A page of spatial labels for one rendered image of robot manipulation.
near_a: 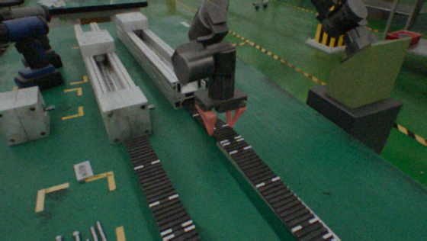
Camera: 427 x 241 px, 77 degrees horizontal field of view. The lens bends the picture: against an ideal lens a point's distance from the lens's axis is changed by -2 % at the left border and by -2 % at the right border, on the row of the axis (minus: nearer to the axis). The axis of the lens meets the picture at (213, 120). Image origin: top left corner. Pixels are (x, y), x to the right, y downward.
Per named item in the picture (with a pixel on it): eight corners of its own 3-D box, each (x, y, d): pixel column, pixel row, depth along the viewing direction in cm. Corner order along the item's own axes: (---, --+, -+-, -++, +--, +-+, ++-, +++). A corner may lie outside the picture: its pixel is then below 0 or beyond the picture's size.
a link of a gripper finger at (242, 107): (204, 126, 67) (204, 92, 62) (229, 120, 69) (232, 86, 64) (218, 142, 62) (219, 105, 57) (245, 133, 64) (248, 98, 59)
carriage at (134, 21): (150, 34, 121) (148, 18, 117) (125, 37, 117) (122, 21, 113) (140, 26, 133) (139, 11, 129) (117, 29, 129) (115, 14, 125)
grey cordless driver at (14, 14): (66, 65, 106) (48, 6, 94) (8, 80, 95) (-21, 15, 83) (60, 60, 110) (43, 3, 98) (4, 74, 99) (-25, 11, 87)
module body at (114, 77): (142, 117, 75) (138, 89, 70) (105, 126, 71) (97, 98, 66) (100, 40, 134) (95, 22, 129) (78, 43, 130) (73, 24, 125)
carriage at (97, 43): (117, 59, 95) (113, 40, 92) (85, 65, 91) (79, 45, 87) (110, 46, 107) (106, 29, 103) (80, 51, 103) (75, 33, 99)
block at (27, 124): (60, 133, 68) (48, 100, 63) (8, 146, 64) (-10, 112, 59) (59, 114, 76) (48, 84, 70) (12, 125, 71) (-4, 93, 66)
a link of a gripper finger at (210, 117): (195, 130, 66) (194, 94, 61) (221, 122, 68) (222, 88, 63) (208, 145, 61) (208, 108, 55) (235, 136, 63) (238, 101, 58)
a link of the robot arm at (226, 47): (242, 43, 53) (224, 36, 57) (214, 49, 49) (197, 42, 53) (240, 76, 57) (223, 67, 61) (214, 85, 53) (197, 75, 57)
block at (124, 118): (162, 132, 69) (158, 98, 64) (111, 146, 64) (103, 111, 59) (152, 115, 75) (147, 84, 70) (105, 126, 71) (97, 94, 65)
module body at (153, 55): (205, 101, 82) (205, 75, 77) (174, 109, 78) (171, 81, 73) (138, 34, 141) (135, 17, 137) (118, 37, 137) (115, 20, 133)
